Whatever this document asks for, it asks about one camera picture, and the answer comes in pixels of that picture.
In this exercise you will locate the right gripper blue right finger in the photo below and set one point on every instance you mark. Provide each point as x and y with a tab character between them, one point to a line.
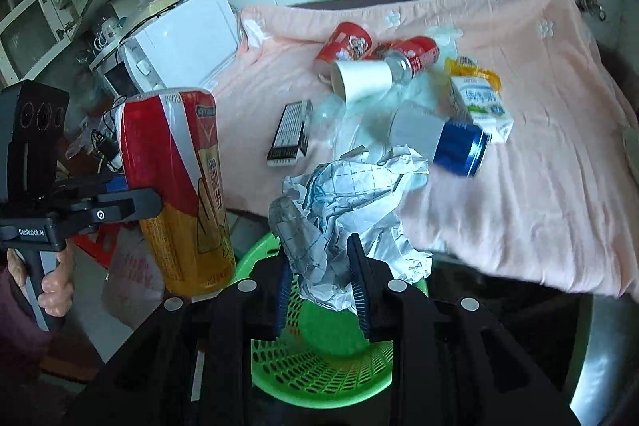
360	282

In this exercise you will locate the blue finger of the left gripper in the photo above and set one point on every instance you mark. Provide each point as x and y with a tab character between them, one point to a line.
116	183
114	208

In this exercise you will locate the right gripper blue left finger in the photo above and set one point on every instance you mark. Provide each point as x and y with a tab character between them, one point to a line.
284	284

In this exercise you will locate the red yellow drink bottle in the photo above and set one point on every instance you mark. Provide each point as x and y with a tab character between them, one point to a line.
168	142

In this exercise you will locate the white paper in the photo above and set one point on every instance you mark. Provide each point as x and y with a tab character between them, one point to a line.
319	211

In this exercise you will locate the white paper cup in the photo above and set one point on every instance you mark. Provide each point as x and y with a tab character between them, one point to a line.
355	80

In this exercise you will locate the white milk carton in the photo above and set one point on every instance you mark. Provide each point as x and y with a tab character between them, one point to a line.
474	94

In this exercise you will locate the red snack cup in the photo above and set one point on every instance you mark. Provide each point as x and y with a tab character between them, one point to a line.
350	41

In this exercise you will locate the green plastic trash basket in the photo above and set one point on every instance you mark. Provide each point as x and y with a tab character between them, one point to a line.
321	360

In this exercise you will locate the left hand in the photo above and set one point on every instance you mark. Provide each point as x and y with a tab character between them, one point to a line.
57	287

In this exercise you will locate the red plastic stool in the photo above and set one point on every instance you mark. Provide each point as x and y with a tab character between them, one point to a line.
101	244

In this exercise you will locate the white printed plastic bag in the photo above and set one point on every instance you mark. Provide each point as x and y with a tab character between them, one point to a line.
134	286

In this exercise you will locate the clear plastic cup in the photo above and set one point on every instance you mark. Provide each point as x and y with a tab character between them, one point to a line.
334	122

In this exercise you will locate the white microwave oven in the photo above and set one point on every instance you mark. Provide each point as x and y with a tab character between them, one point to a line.
185	45

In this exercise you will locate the silver blue can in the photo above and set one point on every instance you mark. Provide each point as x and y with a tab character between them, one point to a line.
457	146

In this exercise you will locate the red soda can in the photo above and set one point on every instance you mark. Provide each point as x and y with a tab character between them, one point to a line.
407	58

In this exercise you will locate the pink blanket cloth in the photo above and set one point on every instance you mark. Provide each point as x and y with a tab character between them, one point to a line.
556	204

